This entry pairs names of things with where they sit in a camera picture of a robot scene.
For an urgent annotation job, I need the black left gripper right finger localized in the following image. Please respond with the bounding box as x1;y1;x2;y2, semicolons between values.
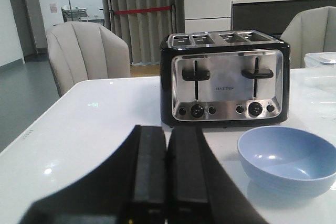
167;127;266;223

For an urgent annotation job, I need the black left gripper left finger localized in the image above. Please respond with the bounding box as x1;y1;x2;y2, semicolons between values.
20;125;166;223

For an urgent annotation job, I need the blue bowl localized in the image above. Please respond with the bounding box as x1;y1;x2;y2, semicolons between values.
237;126;335;198

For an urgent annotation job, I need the black and chrome toaster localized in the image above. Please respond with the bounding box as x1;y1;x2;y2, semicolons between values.
160;30;290;127

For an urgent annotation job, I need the beige armchair left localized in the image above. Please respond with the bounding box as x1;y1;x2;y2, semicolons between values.
46;22;131;96

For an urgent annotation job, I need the beige armchair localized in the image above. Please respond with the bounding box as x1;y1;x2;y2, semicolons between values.
280;6;335;69
46;22;131;96

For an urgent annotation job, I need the clear plastic container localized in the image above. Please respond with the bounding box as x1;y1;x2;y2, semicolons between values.
304;52;335;68

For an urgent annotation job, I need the metal cart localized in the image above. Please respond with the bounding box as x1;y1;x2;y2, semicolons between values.
61;8;88;22

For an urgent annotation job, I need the red barrier belt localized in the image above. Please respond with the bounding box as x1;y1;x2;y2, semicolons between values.
113;5;173;15

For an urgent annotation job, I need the white drawer cabinet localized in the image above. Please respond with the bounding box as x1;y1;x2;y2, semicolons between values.
184;0;232;33

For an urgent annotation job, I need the beige armchair right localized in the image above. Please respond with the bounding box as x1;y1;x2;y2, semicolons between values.
280;6;335;69

